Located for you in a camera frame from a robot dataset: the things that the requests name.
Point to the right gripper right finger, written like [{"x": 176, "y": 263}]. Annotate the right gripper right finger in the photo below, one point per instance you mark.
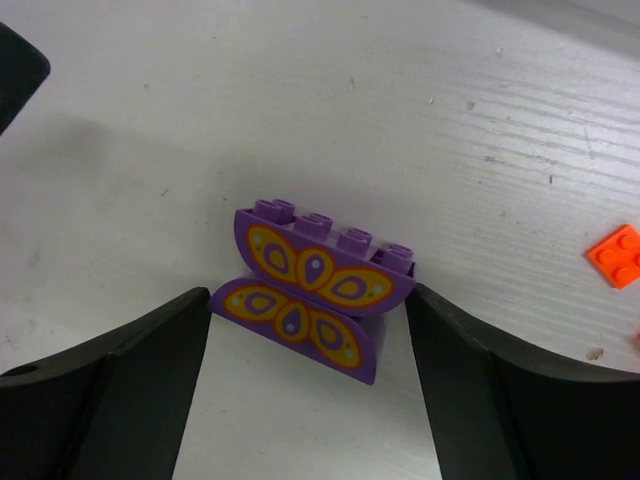
[{"x": 500, "y": 407}]

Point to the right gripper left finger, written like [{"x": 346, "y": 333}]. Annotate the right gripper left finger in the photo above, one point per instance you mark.
[{"x": 113, "y": 407}]

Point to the small orange lego pieces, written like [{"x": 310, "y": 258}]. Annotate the small orange lego pieces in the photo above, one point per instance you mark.
[{"x": 616, "y": 257}]

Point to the purple butterfly lego bricks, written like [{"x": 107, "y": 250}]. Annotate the purple butterfly lego bricks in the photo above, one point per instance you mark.
[{"x": 320, "y": 291}]

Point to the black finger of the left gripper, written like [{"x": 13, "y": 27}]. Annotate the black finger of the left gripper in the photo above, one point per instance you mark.
[{"x": 23, "y": 69}]

